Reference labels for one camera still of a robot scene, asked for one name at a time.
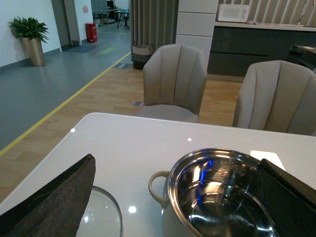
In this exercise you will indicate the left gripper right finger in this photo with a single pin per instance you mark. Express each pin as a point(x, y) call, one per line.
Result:
point(290, 202)

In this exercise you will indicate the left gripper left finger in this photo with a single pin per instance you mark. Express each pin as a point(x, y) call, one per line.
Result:
point(56, 209)

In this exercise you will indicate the glass pot lid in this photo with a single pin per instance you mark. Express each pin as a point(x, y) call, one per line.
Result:
point(102, 216)

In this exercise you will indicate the white electric cooking pot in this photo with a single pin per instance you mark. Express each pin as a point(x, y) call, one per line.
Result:
point(213, 192)

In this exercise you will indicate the beige chair right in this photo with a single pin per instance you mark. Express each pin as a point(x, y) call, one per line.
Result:
point(277, 96)

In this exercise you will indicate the beige chair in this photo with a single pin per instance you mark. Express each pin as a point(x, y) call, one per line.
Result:
point(174, 83)
point(277, 96)

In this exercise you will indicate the blue door mat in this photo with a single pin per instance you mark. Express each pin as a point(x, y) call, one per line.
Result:
point(81, 48)

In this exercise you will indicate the dark kitchen counter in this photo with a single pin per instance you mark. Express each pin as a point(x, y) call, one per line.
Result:
point(234, 49)

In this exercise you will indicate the beige chair left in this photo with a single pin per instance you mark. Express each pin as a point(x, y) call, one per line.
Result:
point(174, 83)

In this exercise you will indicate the woven laundry basket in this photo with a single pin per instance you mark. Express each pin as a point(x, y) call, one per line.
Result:
point(141, 54)

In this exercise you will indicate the potted green plant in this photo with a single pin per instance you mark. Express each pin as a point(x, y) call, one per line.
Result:
point(31, 33)

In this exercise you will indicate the red fire extinguisher box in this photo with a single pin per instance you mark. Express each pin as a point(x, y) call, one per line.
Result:
point(91, 32)

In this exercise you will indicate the white microwave oven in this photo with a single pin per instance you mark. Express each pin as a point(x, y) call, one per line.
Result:
point(233, 13)

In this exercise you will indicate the white pillar cabinet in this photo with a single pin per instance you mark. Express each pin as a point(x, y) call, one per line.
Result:
point(195, 24)

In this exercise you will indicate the grey curtain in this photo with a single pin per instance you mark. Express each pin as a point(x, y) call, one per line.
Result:
point(153, 22)

